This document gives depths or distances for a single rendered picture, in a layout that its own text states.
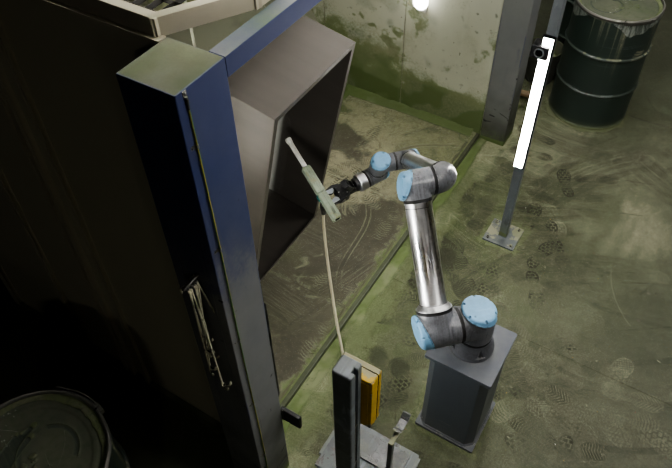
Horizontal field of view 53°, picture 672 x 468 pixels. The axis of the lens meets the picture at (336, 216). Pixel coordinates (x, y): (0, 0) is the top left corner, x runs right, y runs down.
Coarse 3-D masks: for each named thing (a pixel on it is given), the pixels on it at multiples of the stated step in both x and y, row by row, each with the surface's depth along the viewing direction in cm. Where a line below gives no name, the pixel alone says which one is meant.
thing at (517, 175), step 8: (560, 0) 305; (552, 8) 310; (560, 8) 308; (552, 16) 312; (560, 16) 310; (552, 24) 314; (560, 24) 316; (552, 32) 317; (552, 56) 329; (544, 88) 343; (536, 120) 358; (528, 152) 374; (512, 176) 386; (520, 176) 383; (512, 184) 390; (520, 184) 392; (512, 192) 394; (512, 200) 398; (512, 208) 402; (504, 216) 410; (512, 216) 412; (504, 224) 414; (504, 232) 418
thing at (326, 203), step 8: (288, 144) 334; (296, 152) 331; (304, 168) 328; (312, 176) 326; (312, 184) 325; (320, 184) 325; (320, 192) 324; (320, 200) 324; (328, 200) 323; (320, 208) 337; (328, 208) 321; (336, 208) 322; (336, 216) 320
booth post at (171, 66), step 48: (192, 48) 162; (144, 96) 155; (192, 96) 154; (144, 144) 169; (192, 144) 161; (192, 192) 171; (240, 192) 189; (192, 240) 188; (240, 240) 199; (192, 288) 209; (240, 288) 211; (240, 336) 224; (240, 384) 240; (240, 432) 275
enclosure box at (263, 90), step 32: (288, 32) 278; (320, 32) 282; (256, 64) 263; (288, 64) 266; (320, 64) 269; (256, 96) 252; (288, 96) 255; (320, 96) 313; (256, 128) 255; (288, 128) 340; (320, 128) 327; (256, 160) 268; (288, 160) 356; (320, 160) 342; (256, 192) 282; (288, 192) 374; (256, 224) 298; (288, 224) 368; (256, 256) 316
